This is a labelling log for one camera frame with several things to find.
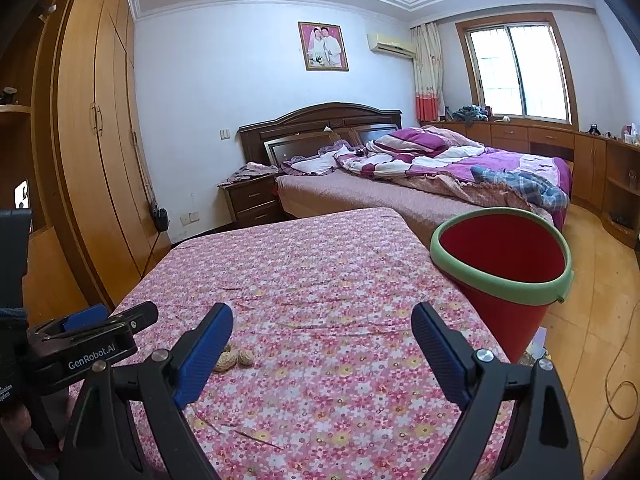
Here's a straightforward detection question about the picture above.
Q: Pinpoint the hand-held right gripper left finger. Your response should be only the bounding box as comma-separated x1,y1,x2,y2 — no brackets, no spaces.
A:
59,302,235,480

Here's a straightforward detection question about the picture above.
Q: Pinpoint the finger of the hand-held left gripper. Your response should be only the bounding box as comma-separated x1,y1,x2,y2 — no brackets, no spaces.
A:
102,301,160,336
27,304,113,343

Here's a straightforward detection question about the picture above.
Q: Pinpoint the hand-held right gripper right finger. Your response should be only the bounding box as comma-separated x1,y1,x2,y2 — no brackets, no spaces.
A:
411,302,585,480

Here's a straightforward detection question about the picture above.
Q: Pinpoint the red bin with green rim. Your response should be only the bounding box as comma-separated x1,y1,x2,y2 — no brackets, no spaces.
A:
430,207,575,365

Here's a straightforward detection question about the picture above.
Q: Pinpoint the person's left hand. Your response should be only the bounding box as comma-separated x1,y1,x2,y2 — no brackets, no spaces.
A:
0,390,76,466

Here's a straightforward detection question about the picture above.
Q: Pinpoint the pink floral tablecloth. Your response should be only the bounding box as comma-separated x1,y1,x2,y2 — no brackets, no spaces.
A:
67,207,521,480

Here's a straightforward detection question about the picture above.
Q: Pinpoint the dark wooden nightstand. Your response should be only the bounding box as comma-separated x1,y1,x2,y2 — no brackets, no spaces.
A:
217,175,281,228

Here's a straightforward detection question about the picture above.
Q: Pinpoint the pink clothes pile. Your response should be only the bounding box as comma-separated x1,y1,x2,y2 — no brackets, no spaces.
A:
225,162,278,184

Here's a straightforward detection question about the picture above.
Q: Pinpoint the light wooden wardrobe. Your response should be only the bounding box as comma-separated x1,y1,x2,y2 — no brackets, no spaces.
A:
52,0,173,306

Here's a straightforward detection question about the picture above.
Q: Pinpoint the blue plaid cloth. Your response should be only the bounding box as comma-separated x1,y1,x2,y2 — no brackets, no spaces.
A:
470,165,571,211

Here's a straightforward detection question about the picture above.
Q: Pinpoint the wooden shelf unit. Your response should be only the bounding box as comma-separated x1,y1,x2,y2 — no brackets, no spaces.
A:
0,0,56,311

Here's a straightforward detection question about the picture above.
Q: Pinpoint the purple patchwork quilt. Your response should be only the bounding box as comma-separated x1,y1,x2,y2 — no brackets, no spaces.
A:
336,126,572,211

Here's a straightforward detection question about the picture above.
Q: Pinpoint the white pillow with purple frill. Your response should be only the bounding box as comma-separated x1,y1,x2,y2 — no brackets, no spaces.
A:
281,145,351,177

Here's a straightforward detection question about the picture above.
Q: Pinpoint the long low wooden cabinet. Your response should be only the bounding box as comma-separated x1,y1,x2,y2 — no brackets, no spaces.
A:
422,119,640,251

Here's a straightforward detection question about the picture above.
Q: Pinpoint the blue clothes pile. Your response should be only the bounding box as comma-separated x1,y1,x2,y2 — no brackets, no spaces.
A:
451,104,490,123

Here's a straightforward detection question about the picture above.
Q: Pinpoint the dark wooden bed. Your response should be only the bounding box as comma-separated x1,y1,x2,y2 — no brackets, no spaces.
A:
237,102,573,248

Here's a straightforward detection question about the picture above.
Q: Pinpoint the cream and red curtain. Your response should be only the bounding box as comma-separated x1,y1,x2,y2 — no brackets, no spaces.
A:
411,22,447,123

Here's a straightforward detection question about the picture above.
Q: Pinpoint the wooden framed window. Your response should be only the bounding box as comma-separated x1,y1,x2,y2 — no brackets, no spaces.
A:
456,12,581,128

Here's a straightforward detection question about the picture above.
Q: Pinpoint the hanging thin cable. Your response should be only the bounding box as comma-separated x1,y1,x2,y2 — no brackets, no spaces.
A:
132,130,161,271

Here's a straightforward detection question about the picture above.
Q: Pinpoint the floor cable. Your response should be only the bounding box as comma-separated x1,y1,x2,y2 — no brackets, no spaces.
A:
602,240,640,421

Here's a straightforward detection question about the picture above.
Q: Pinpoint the wall air conditioner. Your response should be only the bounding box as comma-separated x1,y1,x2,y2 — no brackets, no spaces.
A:
366,32,417,59

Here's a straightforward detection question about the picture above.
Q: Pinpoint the framed wall photo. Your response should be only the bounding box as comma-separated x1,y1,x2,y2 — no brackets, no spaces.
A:
298,21,349,72

